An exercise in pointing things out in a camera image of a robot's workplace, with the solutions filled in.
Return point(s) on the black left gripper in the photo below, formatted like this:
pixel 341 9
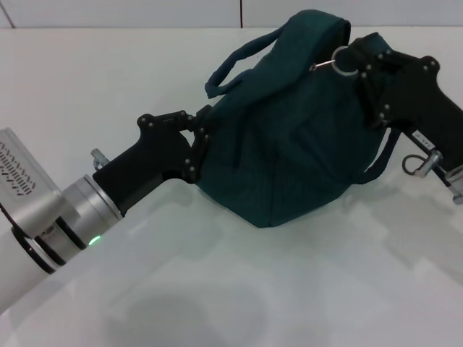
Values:
pixel 148 159

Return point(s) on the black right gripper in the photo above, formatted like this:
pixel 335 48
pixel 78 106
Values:
pixel 419 97

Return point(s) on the dark teal insulated lunch bag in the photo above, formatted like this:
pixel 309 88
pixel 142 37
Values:
pixel 282 144

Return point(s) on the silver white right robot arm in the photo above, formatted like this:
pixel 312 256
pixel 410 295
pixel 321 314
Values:
pixel 456 182

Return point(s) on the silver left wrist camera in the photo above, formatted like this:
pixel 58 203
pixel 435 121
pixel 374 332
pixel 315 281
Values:
pixel 21 177

